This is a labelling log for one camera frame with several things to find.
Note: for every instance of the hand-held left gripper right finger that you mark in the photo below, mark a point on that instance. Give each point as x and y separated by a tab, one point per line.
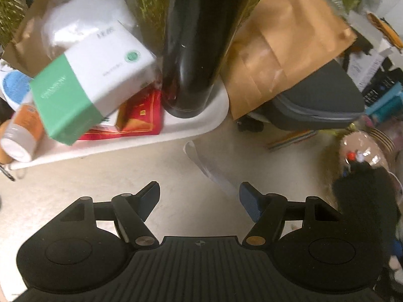
250	199

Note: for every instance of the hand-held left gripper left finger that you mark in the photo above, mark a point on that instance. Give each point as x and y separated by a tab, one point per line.
149	201

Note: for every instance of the black soft pouch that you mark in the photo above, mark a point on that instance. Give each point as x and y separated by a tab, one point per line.
368	210

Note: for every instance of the clear plastic strip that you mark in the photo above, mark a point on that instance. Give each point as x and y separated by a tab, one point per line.
207	166

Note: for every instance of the white tray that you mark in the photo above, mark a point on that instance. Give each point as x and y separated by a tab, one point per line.
189	125

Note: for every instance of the red packet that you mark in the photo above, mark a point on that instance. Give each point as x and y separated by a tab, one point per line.
141	113

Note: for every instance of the grey zip case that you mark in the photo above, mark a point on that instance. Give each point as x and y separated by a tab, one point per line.
318	100

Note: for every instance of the clear bag with green item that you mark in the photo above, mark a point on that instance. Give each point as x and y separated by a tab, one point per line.
362	144

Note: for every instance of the green and white box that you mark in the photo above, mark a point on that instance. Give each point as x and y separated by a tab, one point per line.
104	66

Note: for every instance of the orange bottle with white cap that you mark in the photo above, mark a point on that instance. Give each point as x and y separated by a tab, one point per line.
26	122

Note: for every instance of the tan round object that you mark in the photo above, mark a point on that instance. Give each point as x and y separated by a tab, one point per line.
3	155

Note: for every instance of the black thermos bottle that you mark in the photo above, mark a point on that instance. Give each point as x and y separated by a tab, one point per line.
195	53

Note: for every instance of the tall brown paper bag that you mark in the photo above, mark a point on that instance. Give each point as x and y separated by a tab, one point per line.
283	47

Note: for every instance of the blue carton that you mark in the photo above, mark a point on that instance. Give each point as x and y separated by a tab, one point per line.
387	100

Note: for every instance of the black carton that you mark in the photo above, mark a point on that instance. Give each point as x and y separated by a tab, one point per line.
381	85

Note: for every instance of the blue and white round item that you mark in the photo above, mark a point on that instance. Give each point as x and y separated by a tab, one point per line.
15	85

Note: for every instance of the white carton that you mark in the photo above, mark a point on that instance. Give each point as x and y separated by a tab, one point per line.
368	66

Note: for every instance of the crumpled brown paper bag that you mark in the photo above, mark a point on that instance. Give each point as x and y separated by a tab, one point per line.
28	47

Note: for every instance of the white plastic bag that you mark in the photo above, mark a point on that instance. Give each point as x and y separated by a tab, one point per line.
88	9

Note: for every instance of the orange folded item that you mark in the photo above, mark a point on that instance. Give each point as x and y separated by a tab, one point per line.
387	28

